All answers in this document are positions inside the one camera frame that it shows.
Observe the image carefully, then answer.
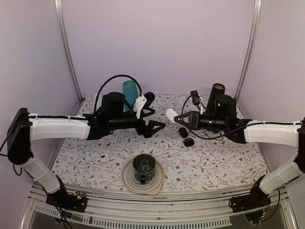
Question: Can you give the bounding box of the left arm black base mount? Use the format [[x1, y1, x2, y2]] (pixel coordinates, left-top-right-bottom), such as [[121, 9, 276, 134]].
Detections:
[[46, 189, 88, 213]]

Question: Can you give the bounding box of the black left camera cable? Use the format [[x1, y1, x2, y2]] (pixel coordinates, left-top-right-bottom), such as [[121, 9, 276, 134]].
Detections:
[[94, 75, 143, 115]]

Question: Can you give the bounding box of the black camera cable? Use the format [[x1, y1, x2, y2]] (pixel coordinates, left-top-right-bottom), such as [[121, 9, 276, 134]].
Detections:
[[94, 75, 143, 115], [181, 94, 226, 141]]

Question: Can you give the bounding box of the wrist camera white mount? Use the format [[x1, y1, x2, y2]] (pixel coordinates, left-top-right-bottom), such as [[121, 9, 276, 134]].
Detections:
[[132, 92, 155, 119], [190, 90, 204, 115]]

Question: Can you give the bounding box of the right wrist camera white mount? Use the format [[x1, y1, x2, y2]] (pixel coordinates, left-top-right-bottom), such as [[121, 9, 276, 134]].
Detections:
[[190, 90, 204, 115]]

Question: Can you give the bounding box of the teal plastic cup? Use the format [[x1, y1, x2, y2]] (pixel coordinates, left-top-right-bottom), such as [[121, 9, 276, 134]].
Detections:
[[122, 80, 140, 107]]

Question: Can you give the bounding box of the white earbuds charging case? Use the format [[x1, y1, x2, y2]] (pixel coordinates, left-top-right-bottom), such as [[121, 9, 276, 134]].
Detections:
[[165, 108, 178, 123]]

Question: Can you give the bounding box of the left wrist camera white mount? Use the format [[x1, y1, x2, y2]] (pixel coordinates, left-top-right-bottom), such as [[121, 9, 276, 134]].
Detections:
[[132, 92, 155, 119]]

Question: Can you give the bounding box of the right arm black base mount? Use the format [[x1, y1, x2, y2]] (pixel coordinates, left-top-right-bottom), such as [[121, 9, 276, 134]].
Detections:
[[228, 188, 271, 213]]

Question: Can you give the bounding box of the small white earbud case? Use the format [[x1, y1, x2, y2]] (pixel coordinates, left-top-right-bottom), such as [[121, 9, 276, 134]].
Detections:
[[99, 153, 110, 164]]

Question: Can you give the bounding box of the beige round plate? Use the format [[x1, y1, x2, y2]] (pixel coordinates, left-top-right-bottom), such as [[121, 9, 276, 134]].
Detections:
[[122, 157, 165, 196]]

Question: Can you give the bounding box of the left aluminium frame post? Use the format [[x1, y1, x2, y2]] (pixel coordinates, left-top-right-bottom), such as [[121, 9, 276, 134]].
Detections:
[[54, 0, 82, 102]]

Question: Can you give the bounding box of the black cylindrical object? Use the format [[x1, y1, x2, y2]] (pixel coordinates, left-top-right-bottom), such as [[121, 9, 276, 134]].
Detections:
[[179, 127, 188, 138]]

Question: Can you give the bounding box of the white floral table mat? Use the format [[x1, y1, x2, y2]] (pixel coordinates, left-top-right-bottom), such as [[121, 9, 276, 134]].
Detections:
[[51, 95, 268, 192]]

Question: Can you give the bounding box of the dark green glass mug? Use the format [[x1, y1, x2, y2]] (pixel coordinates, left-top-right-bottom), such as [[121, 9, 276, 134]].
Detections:
[[132, 154, 156, 185]]

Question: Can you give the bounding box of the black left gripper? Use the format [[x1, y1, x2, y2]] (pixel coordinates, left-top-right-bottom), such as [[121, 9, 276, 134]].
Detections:
[[109, 108, 166, 138]]

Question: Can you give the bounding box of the right aluminium frame post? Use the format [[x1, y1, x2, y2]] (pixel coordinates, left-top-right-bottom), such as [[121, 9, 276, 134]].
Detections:
[[234, 0, 262, 102]]

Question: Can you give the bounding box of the dark brown plastic cup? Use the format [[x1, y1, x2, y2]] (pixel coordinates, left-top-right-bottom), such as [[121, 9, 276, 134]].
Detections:
[[206, 83, 225, 112]]

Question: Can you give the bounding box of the black right camera cable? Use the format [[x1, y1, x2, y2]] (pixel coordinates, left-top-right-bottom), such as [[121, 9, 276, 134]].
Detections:
[[181, 94, 226, 141]]

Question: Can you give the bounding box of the aluminium frame post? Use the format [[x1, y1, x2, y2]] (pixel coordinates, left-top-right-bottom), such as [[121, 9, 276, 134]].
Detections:
[[234, 0, 262, 102], [54, 0, 82, 102]]

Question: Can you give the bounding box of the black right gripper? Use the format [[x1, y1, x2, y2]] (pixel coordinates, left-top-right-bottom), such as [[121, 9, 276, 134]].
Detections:
[[175, 111, 228, 131]]

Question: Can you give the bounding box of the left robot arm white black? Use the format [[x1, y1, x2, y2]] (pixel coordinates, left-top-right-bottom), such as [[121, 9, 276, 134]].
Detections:
[[1, 92, 165, 207]]

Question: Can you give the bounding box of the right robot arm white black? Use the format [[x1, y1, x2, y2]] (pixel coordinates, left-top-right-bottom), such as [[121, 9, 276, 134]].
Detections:
[[166, 94, 305, 208]]

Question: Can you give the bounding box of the aluminium front rail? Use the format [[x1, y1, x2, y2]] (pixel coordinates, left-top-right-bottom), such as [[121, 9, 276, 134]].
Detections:
[[21, 185, 299, 229]]

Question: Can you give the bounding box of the black earbud case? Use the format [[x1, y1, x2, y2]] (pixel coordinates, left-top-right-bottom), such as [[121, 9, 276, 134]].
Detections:
[[183, 138, 194, 147]]

